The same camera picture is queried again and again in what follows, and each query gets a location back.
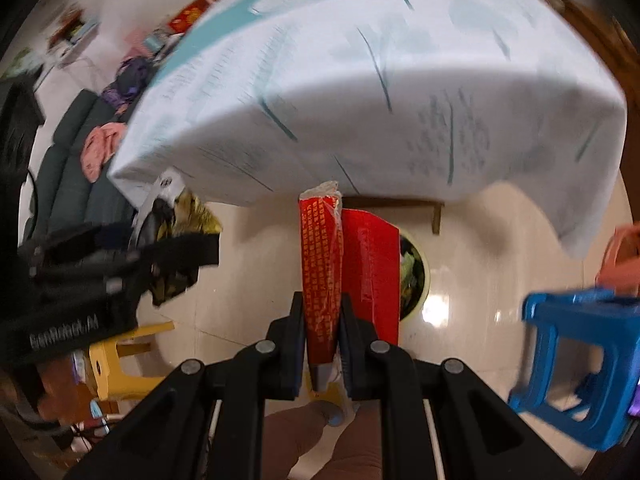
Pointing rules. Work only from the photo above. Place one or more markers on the person's right leg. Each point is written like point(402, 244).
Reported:
point(357, 445)

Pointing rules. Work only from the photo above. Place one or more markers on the red snack bag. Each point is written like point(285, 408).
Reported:
point(320, 270)

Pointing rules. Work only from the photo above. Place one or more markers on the wall shelf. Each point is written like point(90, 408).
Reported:
point(75, 30)

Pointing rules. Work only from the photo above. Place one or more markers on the person's leg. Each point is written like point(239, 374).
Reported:
point(357, 445)
point(295, 440)

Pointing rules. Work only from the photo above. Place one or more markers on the purple bag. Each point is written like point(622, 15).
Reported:
point(130, 77)

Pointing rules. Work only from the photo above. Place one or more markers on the pink plastic stool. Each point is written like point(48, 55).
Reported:
point(620, 260)

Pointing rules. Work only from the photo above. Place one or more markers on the dark green sofa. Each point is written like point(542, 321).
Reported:
point(65, 160)

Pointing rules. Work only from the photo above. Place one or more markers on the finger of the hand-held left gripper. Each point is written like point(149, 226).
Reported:
point(175, 257)
point(100, 242)

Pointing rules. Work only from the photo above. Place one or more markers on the pink cloth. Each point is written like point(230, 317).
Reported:
point(100, 150)

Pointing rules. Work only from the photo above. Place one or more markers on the blue plastic stool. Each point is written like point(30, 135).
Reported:
point(565, 310)

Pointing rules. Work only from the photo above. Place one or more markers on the yellow embroidered slipper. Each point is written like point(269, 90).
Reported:
point(330, 410)

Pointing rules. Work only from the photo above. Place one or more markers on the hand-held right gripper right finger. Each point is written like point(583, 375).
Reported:
point(350, 350)

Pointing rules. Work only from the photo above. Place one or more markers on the person's left leg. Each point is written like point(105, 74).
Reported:
point(295, 440)

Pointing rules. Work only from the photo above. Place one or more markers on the large red box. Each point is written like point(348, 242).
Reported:
point(187, 15)

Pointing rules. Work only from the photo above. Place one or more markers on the yellow rimmed trash bin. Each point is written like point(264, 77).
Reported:
point(417, 280)

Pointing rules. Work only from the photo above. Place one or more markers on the tree print tablecloth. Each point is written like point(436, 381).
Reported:
point(375, 85)

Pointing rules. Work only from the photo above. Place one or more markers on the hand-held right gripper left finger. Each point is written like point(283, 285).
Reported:
point(297, 345)

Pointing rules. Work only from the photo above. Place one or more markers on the yellow plastic stool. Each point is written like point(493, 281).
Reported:
point(125, 380)

